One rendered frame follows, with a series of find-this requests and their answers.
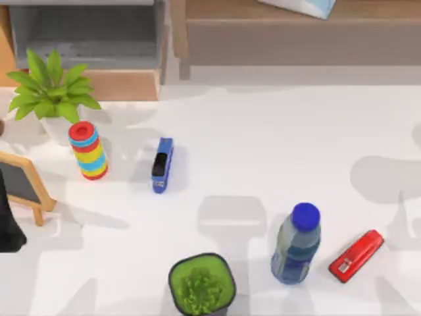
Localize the stack of coloured rings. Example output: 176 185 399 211
68 120 109 181

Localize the framed blackboard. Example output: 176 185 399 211
0 151 57 227

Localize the blue-capped water bottle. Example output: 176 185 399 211
270 202 322 286

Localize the blue stapler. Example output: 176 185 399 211
151 136 175 195

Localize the leafy plant in white pot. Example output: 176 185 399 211
5 48 102 147

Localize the pale wooden drawer front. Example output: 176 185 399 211
77 68 161 101

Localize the green plant in black pot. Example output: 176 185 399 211
168 252 237 316

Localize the red stapler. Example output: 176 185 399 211
328 229 385 284

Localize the pulled-out drawer with grey inside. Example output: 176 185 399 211
9 0 167 70

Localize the white and blue book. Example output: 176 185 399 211
257 0 339 20

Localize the wooden open shelf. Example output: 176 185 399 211
170 0 421 81

